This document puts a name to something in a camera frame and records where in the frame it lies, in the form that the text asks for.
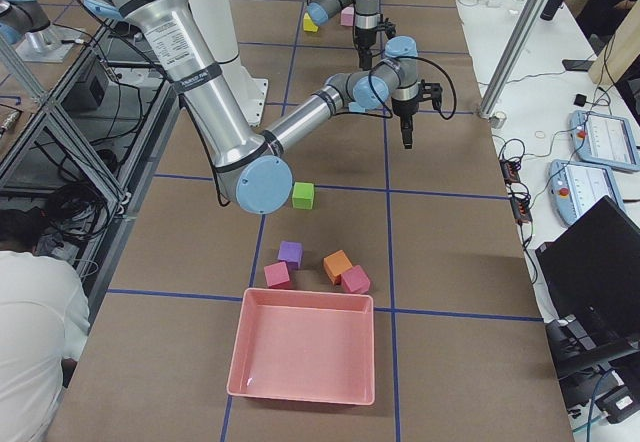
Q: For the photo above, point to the right purple foam block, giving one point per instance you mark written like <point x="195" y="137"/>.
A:
<point x="291" y="253"/>

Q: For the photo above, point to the aluminium frame post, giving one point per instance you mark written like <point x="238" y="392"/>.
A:
<point x="529" y="11"/>

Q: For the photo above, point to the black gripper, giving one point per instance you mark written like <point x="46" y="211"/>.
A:
<point x="363" y="42"/>
<point x="403" y="109"/>

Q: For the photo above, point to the near teach pendant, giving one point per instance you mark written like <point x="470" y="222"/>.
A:
<point x="576" y="187"/>

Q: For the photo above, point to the black laptop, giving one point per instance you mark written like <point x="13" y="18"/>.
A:
<point x="594" y="265"/>

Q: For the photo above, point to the teach pendant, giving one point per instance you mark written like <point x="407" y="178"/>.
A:
<point x="604" y="139"/>
<point x="576" y="187"/>

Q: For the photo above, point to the pink plastic bin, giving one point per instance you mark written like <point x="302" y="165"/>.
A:
<point x="304" y="346"/>

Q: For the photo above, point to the yellow foam block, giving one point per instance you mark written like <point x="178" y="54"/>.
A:
<point x="309" y="26"/>

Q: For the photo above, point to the right orange foam block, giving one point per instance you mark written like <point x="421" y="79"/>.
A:
<point x="335" y="265"/>

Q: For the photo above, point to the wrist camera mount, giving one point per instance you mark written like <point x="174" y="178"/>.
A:
<point x="431" y="92"/>
<point x="387" y="27"/>

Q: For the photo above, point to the crouching person white shirt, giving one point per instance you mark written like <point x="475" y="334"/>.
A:
<point x="44" y="326"/>

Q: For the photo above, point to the magenta foam block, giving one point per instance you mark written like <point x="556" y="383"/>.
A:
<point x="355" y="280"/>

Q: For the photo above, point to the pink foam block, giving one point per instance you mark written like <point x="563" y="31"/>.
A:
<point x="347" y="16"/>

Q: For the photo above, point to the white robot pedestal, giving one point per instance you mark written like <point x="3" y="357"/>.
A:
<point x="215" y="22"/>

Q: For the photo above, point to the dark red foam block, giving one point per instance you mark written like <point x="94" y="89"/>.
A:
<point x="277" y="276"/>

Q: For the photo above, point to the light blue foam block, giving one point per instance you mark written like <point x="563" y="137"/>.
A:
<point x="354" y="107"/>

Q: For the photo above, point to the green foam block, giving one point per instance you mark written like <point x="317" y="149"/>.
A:
<point x="303" y="195"/>

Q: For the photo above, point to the far teach pendant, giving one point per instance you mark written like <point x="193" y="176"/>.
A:
<point x="604" y="139"/>

